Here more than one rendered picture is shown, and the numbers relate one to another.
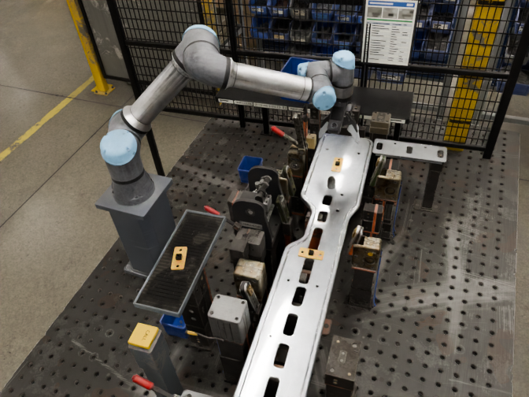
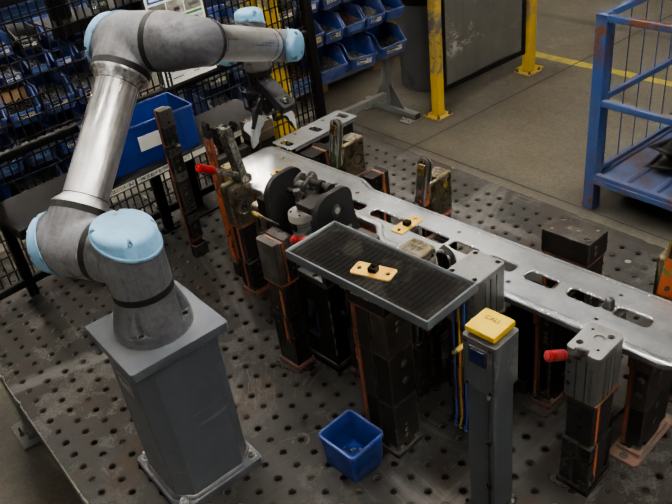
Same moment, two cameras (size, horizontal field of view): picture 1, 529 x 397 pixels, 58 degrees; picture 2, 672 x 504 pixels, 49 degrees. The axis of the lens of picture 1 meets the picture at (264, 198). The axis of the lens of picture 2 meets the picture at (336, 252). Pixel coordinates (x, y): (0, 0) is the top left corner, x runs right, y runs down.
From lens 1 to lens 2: 137 cm
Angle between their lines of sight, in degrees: 47
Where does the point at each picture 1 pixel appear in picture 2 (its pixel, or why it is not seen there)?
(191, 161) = (31, 369)
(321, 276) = (446, 225)
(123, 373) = not seen: outside the picture
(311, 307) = (486, 243)
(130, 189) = (175, 300)
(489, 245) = not seen: hidden behind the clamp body
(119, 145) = (136, 223)
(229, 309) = (479, 264)
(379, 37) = not seen: hidden behind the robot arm
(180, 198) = (99, 403)
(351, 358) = (578, 224)
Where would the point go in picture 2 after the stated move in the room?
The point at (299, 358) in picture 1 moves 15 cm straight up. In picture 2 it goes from (552, 267) to (555, 207)
